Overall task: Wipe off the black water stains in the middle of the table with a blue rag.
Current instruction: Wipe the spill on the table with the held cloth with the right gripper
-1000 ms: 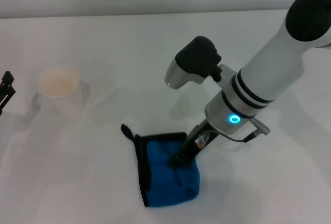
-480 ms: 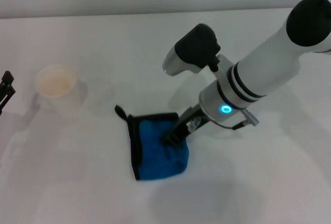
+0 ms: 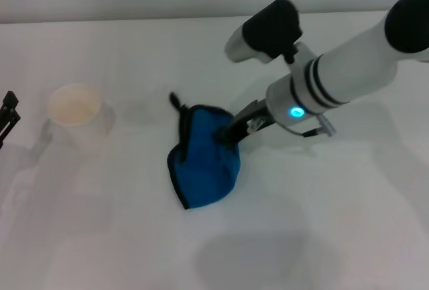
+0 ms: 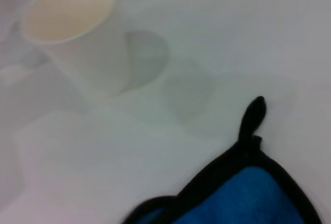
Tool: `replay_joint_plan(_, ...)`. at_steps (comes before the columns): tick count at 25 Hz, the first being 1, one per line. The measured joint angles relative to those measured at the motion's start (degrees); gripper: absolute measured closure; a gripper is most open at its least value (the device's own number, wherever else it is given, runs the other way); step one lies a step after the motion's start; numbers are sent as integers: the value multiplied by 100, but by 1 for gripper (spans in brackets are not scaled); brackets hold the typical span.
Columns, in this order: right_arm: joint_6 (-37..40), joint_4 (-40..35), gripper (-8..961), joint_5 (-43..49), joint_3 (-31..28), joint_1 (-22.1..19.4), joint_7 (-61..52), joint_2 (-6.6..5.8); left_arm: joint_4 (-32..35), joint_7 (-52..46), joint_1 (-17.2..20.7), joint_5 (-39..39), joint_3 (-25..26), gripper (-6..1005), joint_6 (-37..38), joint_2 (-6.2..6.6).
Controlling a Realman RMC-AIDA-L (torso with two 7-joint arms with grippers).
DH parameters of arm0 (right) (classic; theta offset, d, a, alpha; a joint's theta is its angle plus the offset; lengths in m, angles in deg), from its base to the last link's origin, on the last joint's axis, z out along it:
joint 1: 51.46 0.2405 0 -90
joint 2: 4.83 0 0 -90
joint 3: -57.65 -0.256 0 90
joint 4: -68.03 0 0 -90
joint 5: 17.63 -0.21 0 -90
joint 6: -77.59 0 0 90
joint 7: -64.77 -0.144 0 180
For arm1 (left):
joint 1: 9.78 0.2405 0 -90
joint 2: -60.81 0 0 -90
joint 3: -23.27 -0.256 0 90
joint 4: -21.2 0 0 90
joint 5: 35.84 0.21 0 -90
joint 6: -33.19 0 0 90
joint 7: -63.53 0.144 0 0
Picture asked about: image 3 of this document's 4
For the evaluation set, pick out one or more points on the blue rag with black trim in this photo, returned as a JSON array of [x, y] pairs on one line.
[[204, 166]]

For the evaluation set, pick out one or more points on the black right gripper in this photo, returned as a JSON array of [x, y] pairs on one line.
[[259, 116]]

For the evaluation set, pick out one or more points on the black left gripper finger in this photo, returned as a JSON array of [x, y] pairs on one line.
[[8, 119]]

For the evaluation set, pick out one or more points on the right wrist camera housing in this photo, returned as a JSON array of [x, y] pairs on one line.
[[268, 32]]

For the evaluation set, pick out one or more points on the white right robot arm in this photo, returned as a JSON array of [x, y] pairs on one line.
[[345, 79]]

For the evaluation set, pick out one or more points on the white paper cup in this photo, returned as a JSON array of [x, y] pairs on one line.
[[73, 116]]

